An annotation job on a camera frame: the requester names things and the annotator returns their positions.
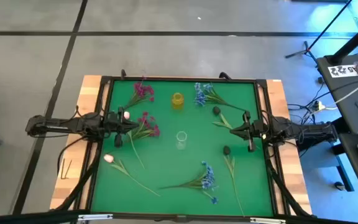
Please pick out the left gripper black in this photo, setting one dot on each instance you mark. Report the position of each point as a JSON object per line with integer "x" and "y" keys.
{"x": 113, "y": 124}

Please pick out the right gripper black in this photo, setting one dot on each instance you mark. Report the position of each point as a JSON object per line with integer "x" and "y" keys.
{"x": 255, "y": 130}

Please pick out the dark artificial tulip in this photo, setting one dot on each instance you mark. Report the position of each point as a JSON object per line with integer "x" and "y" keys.
{"x": 226, "y": 150}
{"x": 217, "y": 110}

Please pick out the blue artificial flower bunch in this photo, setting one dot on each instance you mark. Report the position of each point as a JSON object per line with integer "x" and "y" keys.
{"x": 208, "y": 179}
{"x": 200, "y": 98}

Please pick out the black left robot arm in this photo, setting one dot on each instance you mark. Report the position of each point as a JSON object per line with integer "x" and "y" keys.
{"x": 57, "y": 124}

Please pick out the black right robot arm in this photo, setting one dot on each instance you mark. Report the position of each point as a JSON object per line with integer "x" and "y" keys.
{"x": 306, "y": 132}

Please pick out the yellow glass vase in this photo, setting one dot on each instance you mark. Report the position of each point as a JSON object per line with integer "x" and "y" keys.
{"x": 177, "y": 101}

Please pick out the clear glass vase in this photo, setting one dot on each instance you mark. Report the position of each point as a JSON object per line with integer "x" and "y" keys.
{"x": 181, "y": 144}

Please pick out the green table mat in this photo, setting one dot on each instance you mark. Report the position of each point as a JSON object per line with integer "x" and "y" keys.
{"x": 166, "y": 174}

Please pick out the black hex key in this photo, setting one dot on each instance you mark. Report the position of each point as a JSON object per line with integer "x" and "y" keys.
{"x": 62, "y": 169}
{"x": 68, "y": 169}

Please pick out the white power strip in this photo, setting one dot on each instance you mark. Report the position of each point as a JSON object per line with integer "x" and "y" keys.
{"x": 317, "y": 106}

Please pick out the black tripod stand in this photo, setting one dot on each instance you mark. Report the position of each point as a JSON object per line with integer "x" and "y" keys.
{"x": 305, "y": 50}

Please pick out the black desk leg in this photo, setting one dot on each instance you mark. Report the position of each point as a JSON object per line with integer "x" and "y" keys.
{"x": 343, "y": 174}

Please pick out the dark grey desk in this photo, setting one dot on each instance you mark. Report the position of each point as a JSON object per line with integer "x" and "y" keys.
{"x": 351, "y": 168}

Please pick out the white printed label sheet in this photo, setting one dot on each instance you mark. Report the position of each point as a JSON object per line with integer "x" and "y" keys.
{"x": 340, "y": 71}

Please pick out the black rig beam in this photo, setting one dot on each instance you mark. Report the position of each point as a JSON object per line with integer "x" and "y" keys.
{"x": 26, "y": 217}

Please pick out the black monitor pole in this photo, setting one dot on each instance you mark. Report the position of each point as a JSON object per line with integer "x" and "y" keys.
{"x": 353, "y": 42}

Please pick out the black frame clamp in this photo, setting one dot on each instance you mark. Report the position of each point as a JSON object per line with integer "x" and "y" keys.
{"x": 225, "y": 75}
{"x": 123, "y": 74}

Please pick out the black metal table frame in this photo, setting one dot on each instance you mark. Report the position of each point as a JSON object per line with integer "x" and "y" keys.
{"x": 179, "y": 78}

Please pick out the silver metal bracket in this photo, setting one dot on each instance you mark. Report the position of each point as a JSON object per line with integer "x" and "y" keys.
{"x": 267, "y": 221}
{"x": 95, "y": 217}

